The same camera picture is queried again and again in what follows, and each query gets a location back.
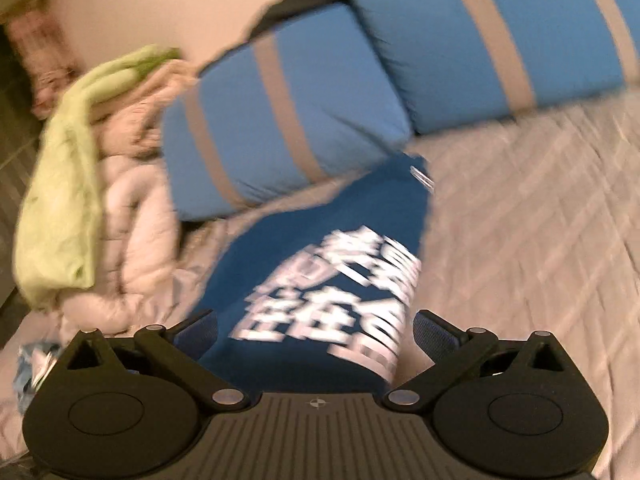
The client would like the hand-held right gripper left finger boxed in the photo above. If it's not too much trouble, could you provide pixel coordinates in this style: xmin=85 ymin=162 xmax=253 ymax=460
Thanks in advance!
xmin=60 ymin=310 xmax=253 ymax=412

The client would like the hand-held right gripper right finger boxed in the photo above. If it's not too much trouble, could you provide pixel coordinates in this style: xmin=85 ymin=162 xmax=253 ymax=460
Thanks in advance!
xmin=381 ymin=310 xmax=572 ymax=410

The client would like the blue sweatshirt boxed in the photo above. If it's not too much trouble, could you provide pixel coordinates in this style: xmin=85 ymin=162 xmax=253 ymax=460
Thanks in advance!
xmin=192 ymin=152 xmax=436 ymax=395

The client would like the light blue crumpled cloth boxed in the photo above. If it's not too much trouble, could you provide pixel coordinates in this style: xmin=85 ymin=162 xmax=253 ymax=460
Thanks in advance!
xmin=17 ymin=341 xmax=63 ymax=413

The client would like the green cloth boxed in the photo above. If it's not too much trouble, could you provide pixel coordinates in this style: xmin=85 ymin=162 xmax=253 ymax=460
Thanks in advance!
xmin=14 ymin=45 xmax=182 ymax=307

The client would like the blue grey-striped pillow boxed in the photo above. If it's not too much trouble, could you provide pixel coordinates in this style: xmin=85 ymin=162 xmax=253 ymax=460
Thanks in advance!
xmin=161 ymin=2 xmax=412 ymax=222
xmin=344 ymin=0 xmax=640 ymax=135

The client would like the pink patterned cloth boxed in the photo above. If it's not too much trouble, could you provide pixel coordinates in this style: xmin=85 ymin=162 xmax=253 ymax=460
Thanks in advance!
xmin=7 ymin=9 xmax=83 ymax=118

